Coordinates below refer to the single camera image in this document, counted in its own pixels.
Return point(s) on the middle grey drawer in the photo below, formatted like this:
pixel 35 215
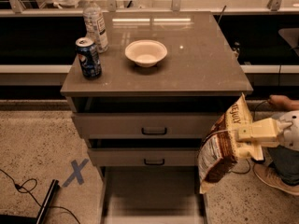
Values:
pixel 145 152

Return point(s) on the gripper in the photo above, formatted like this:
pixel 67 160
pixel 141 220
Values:
pixel 290 131

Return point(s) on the grey drawer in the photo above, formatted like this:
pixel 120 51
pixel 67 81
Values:
pixel 152 195
pixel 145 152
pixel 149 117

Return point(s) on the grey drawer cabinet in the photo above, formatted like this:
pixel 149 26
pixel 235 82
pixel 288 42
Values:
pixel 199 62

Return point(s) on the person's hand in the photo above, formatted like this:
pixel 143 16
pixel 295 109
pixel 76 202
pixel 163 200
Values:
pixel 280 102

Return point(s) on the brown chip bag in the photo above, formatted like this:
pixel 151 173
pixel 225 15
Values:
pixel 216 156

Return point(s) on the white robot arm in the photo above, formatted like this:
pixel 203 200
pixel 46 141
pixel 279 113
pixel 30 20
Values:
pixel 280 130

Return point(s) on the metal railing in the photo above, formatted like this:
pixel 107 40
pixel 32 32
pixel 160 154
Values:
pixel 174 0

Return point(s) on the tan sneaker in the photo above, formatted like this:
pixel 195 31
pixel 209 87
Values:
pixel 269 176

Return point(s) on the white paper bowl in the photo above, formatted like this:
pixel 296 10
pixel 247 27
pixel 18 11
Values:
pixel 146 53

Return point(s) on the blue jeans leg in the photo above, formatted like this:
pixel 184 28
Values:
pixel 285 157

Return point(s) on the clear plastic water bottle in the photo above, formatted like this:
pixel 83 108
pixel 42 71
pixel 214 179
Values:
pixel 95 25

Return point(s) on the top grey drawer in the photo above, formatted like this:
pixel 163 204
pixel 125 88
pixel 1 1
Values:
pixel 149 117

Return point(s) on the bottom grey drawer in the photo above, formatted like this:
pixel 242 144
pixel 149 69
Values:
pixel 152 195

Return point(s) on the blue pepsi can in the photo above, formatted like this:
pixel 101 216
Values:
pixel 88 57

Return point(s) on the blue tape cross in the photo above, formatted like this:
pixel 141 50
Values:
pixel 76 174

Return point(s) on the black bar left floor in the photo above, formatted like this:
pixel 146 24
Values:
pixel 45 206

